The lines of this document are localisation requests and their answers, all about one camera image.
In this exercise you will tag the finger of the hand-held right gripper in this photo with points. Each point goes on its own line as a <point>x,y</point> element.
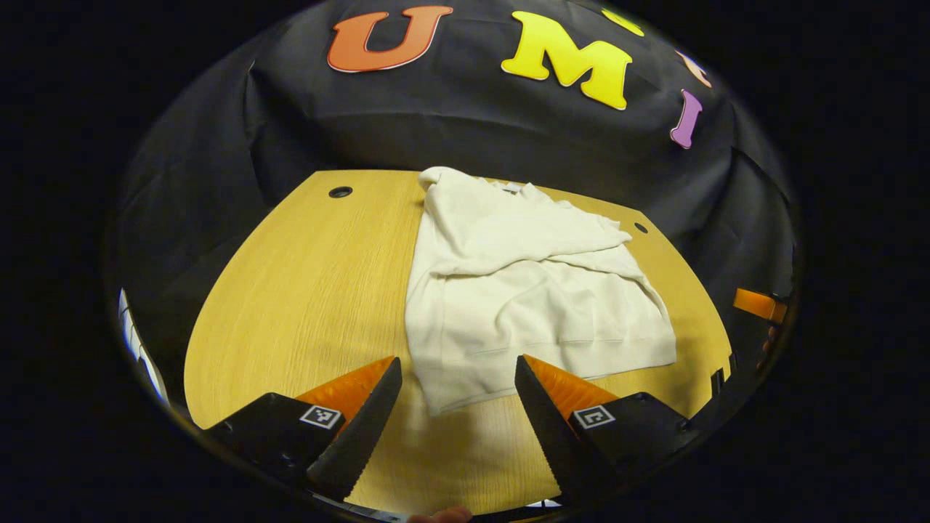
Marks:
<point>759,305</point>

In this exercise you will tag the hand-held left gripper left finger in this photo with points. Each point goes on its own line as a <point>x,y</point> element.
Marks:
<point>370,428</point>

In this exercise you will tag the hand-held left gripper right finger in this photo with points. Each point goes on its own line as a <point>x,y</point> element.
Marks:
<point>552,436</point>

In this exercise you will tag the cream white sweatshirt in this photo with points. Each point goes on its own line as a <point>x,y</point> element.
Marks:
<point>508,312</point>

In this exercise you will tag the black backdrop cloth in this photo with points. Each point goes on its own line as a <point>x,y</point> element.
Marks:
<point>436,131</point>

